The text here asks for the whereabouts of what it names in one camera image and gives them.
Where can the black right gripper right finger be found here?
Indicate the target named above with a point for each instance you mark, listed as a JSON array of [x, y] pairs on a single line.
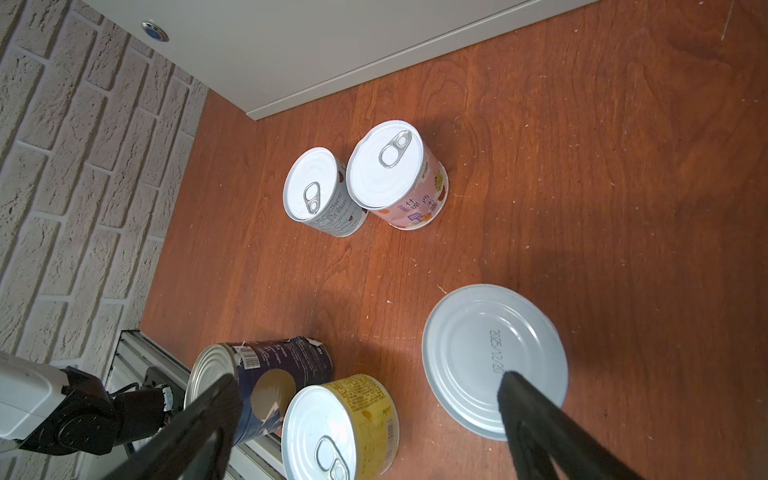
[[544, 441]]

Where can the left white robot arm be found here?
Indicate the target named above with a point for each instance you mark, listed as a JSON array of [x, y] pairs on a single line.
[[58, 412]]

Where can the grey label pull-tab can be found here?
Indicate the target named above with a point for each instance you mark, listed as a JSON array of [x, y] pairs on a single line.
[[315, 194]]

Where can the plain lid silver can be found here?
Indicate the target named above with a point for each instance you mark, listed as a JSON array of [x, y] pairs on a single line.
[[472, 337]]

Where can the dark tomato label can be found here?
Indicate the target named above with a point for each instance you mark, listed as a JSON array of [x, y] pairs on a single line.
[[269, 374]]

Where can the grey metal cabinet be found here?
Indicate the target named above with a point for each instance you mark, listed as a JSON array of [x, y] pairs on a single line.
[[269, 56]]

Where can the pink label pull-tab can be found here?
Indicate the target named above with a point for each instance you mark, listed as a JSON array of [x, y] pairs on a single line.
[[394, 175]]

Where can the yellow label pull-tab can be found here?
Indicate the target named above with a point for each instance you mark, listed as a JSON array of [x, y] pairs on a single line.
[[345, 429]]

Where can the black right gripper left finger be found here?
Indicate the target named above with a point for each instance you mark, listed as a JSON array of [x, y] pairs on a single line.
[[198, 442]]

